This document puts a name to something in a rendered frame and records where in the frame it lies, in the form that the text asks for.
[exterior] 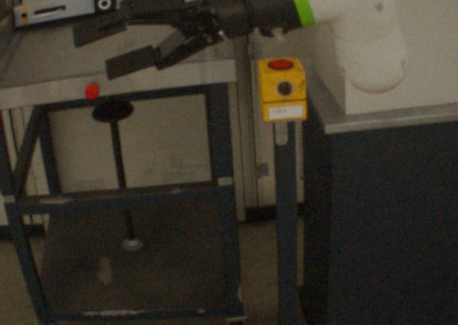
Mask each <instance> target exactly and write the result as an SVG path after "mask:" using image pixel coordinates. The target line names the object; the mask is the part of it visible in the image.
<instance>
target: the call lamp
mask: <svg viewBox="0 0 458 325"><path fill-rule="evenodd" d="M293 91H294V85H293V83H292V82H291V81H289V80H288V79H284V80H281V81H280V82H279V83H278V84H277V85H276V93H277V94H278V95H279V96H280V97H288V96H290V95H291V94H292V93H293Z"/></svg>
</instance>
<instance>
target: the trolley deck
mask: <svg viewBox="0 0 458 325"><path fill-rule="evenodd" d="M116 10H119V9H114V10H108V11H98V12H95V13H87V14H82V15H78V16H71V17H64V18H60V19H55V20H49V21H40V22H38V23H33V24H29V25H27V27H26V28H25V31H24V33H23V35H22V37H21V38H20V41H19V42H18V44H17V46H16V49H15V51H14V52H13V53H12V55H11V59H10V60H9V62H8V64H7V67H6V69H5V70H4V72H3V74H2V76H1V79H0V111H6V110H9V109H15V108H21V107H29V106H36V105H42V104H50V103H57V102H65V101H73V100H81V99H88V98H86V96H85V93H84V92H85V88H86V87H87V86H88V85H89V84H96V85H97V86H98V88H99V94H98V97H104V96H113V95H118V94H122V93H138V92H147V91H152V90H156V89H164V88H181V87H190V86H200V85H209V84H226V83H235V82H238V80H237V67H236V54H235V49H234V46H233V43H232V40H231V39H228V38H227V37H226V36H225V34H224V33H223V32H222V36H223V42H222V43H220V45H221V49H222V56H223V59H219V60H212V61H204V57H203V51H202V50H201V51H199V52H197V53H196V54H194V55H192V56H189V57H188V58H187V59H185V60H183V61H181V62H179V63H178V64H176V65H174V66H172V67H170V68H164V70H157V69H156V66H153V67H151V68H148V69H145V70H140V71H138V72H134V73H131V74H127V75H125V76H121V77H118V78H117V79H113V80H111V81H109V80H108V78H107V73H106V63H105V61H106V60H107V59H110V58H111V57H115V56H119V55H121V54H124V53H127V52H132V51H134V50H137V49H140V48H143V47H145V46H148V45H151V46H152V47H153V48H154V47H156V46H157V45H158V44H160V43H161V42H162V41H163V40H165V39H166V38H167V37H168V36H170V35H171V34H173V33H174V32H175V31H176V30H177V29H174V28H173V27H171V26H170V25H127V31H124V32H121V33H118V34H114V35H111V36H109V37H107V38H102V39H100V40H97V41H96V42H94V43H89V44H87V45H85V46H82V47H78V48H76V47H75V46H74V36H73V29H72V27H73V26H75V25H78V24H82V23H83V22H86V21H88V20H92V19H93V18H95V17H98V16H102V15H105V14H107V13H110V12H112V11H116Z"/></svg>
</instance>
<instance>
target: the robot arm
mask: <svg viewBox="0 0 458 325"><path fill-rule="evenodd" d="M324 22H327V23H328V26H329V27H330V32H331V37H332V41H333V47H334V50H335V59H336V62H337V66H338V67H339V71H340V73H341V75H342V76H343V77H344V78H345V79H346V80H347V81H348V82H349V83H350V84H351V85H352V86H353V87H354V88H356V89H358V90H360V91H362V92H364V93H386V92H387V91H389V90H391V89H393V88H395V87H397V85H398V84H399V83H400V82H401V81H402V80H403V77H405V75H406V71H407V67H408V64H409V61H408V58H409V54H408V49H407V47H406V43H405V41H404V38H403V35H402V30H401V26H400V23H399V19H398V18H397V7H396V3H395V0H183V2H182V0H121V2H120V3H119V10H116V11H112V12H110V13H107V14H105V15H102V16H98V17H95V18H93V19H92V20H88V21H86V22H83V23H82V24H78V25H75V26H73V27H72V29H73V36H74V46H75V47H76V48H78V47H82V46H85V45H87V44H89V43H94V42H96V41H97V40H100V39H102V38H107V37H109V36H111V35H114V34H118V33H121V32H124V31H127V25H170V26H171V27H173V28H174V29H177V30H176V31H175V32H174V33H173V34H171V35H170V36H168V37H167V38H166V39H165V40H163V41H162V42H161V43H160V44H158V45H157V46H156V47H154V48H153V47H152V46H151V45H148V46H145V47H143V48H140V49H137V50H134V51H132V52H127V53H124V54H121V55H119V56H115V57H111V58H110V59H107V60H106V61H105V63H106V73H107V78H108V80H109V81H111V80H113V79H117V78H118V77H121V76H125V75H127V74H131V73H134V72H138V71H140V70H145V69H148V68H151V67H153V66H156V69H157V70H164V68H170V67H172V66H174V65H176V64H178V63H179V62H181V61H183V60H185V59H187V58H188V57H189V56H192V55H194V54H196V53H197V52H199V51H201V50H203V49H205V48H206V47H208V46H213V45H216V44H219V43H222V42H223V36H222V32H223V33H224V34H225V36H226V37H227V38H228V39H234V38H239V37H241V36H245V35H247V34H248V35H250V34H252V33H253V32H254V28H256V27H258V31H259V33H260V35H261V36H262V37H263V38H266V37H267V38H273V37H275V39H276V43H277V44H281V43H284V42H285V40H284V37H283V35H282V34H288V33H289V32H290V30H293V29H300V28H303V27H305V26H307V27H308V26H310V25H315V24H320V23H324ZM171 57H172V58H173V59H171Z"/></svg>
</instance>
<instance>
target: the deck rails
mask: <svg viewBox="0 0 458 325"><path fill-rule="evenodd" d="M14 13H15V11H14V8H13V10H12V11H11V13H10V14H9V16H8V18H7V19H6V20H5V22H4V24H3V26H2V28H1V29H0V79H1V76H2V74H3V72H4V70H5V69H6V67H7V64H8V62H9V60H10V59H11V55H12V53H13V52H14V51H15V49H16V46H17V44H18V42H19V41H20V38H21V37H22V35H23V33H24V31H25V28H26V27H27V25H20V26H19V27H16V20H15V17H14ZM202 51H203V57H204V61H212V60H219V59H223V56H222V49H221V45H220V43H219V44H216V45H213V46H208V47H206V48H205V49H203V50H202Z"/></svg>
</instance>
